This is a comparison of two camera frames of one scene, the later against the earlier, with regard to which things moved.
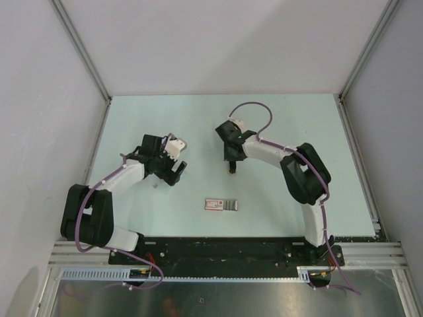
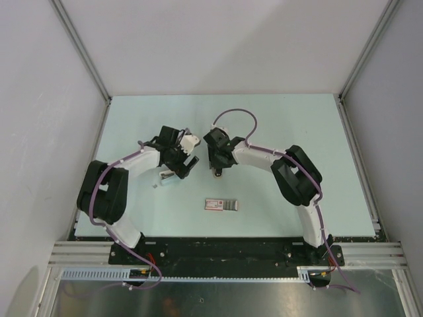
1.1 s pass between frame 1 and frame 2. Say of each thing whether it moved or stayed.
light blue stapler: moved
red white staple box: stayed
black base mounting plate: stayed
